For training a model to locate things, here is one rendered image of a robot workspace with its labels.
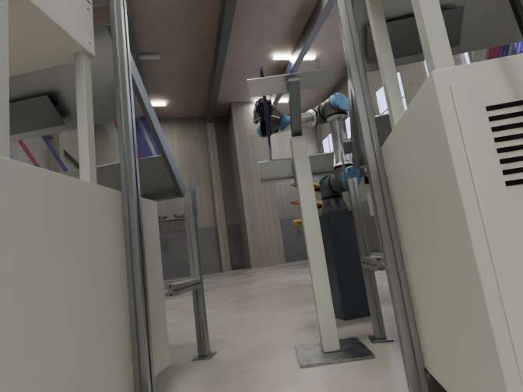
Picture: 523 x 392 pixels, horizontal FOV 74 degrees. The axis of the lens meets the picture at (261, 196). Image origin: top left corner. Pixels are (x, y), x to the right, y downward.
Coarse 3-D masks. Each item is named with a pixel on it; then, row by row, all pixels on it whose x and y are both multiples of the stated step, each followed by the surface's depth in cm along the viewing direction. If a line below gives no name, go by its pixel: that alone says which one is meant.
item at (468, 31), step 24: (360, 0) 110; (384, 0) 110; (408, 0) 110; (456, 0) 110; (480, 0) 110; (504, 0) 110; (360, 24) 114; (408, 24) 111; (456, 24) 111; (480, 24) 114; (504, 24) 114; (408, 48) 115; (456, 48) 118; (480, 48) 118
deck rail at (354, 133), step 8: (352, 0) 107; (352, 96) 125; (352, 104) 127; (352, 112) 129; (352, 120) 131; (352, 128) 134; (352, 136) 137; (352, 144) 141; (352, 152) 144; (352, 160) 148
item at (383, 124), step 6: (384, 114) 134; (378, 120) 134; (384, 120) 134; (378, 126) 136; (384, 126) 136; (390, 126) 136; (378, 132) 136; (384, 132) 138; (390, 132) 138; (384, 138) 139; (360, 144) 141; (360, 150) 143; (360, 156) 144
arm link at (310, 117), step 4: (316, 108) 198; (308, 112) 196; (312, 112) 196; (316, 112) 196; (288, 116) 190; (304, 116) 193; (308, 116) 194; (312, 116) 195; (316, 116) 195; (304, 120) 192; (308, 120) 194; (312, 120) 196; (316, 120) 196; (324, 120) 197; (304, 124) 194; (308, 124) 197; (312, 124) 199; (316, 124) 200; (260, 128) 183; (288, 128) 189; (260, 132) 184; (272, 132) 183; (276, 132) 186; (260, 136) 187
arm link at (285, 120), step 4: (280, 112) 170; (280, 116) 170; (284, 116) 171; (272, 120) 170; (280, 120) 170; (284, 120) 170; (288, 120) 171; (272, 124) 173; (276, 124) 172; (280, 124) 171; (284, 124) 171; (288, 124) 172; (272, 128) 176; (276, 128) 176; (280, 128) 173; (284, 128) 172
